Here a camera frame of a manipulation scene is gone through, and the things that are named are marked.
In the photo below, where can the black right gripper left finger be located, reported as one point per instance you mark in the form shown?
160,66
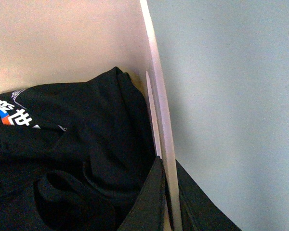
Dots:
147,214

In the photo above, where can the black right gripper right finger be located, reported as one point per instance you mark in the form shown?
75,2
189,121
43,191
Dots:
198,212

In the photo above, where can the beige plastic laundry hamper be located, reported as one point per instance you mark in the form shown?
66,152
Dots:
52,41

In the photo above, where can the black printed t-shirt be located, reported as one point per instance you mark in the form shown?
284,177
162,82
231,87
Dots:
73,156

